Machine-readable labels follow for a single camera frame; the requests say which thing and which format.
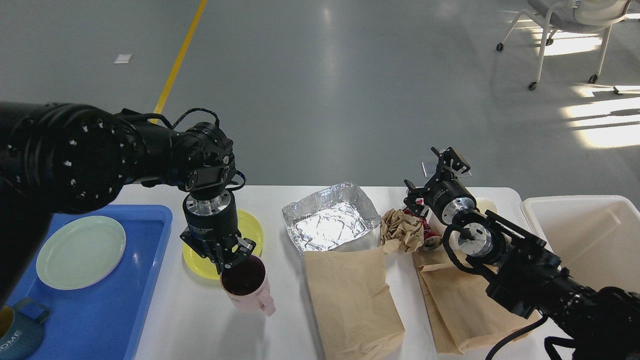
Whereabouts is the pale green plate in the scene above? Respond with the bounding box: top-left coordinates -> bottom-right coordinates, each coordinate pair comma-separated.
35,215 -> 127,291

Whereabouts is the flat brown paper bag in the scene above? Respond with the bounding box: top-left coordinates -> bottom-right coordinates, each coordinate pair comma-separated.
303,247 -> 406,360

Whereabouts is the aluminium foil tray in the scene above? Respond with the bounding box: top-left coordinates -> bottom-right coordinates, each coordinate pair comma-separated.
281,182 -> 381,256

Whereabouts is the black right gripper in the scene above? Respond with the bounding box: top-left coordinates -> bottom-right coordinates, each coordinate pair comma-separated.
403,146 -> 477,225

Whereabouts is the brown paper bag right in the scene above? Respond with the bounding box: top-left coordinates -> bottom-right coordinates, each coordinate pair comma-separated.
411,249 -> 541,356

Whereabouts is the crumpled brown paper ball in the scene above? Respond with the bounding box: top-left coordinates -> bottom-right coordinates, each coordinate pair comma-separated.
380,209 -> 426,255

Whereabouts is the yellow plastic plate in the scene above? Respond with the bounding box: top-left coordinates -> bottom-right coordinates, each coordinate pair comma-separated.
182,210 -> 265,281

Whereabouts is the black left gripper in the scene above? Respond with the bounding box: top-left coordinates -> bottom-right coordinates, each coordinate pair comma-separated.
179,190 -> 258,275

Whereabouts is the white office chair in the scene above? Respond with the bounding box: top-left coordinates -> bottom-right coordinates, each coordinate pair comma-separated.
495,0 -> 631,91

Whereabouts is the white plastic bin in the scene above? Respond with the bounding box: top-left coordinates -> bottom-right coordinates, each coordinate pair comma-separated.
521,194 -> 640,293

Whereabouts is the crushed red can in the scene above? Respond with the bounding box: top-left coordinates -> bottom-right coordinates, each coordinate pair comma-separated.
402,198 -> 442,251

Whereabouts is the blue plastic tray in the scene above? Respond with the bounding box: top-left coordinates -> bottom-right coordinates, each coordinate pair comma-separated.
7,204 -> 173,360

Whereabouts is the teal mug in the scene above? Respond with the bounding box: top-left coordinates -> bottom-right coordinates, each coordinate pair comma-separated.
0,297 -> 51,360

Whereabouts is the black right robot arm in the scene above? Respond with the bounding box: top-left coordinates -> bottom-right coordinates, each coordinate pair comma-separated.
403,147 -> 640,360

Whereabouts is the white paper cup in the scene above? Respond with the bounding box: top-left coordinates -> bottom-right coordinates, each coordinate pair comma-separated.
476,197 -> 499,215

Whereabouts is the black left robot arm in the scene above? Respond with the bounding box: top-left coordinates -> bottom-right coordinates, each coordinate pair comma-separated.
0,101 -> 256,304

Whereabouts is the pink mug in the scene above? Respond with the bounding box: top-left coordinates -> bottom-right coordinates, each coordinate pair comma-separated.
220,255 -> 276,317

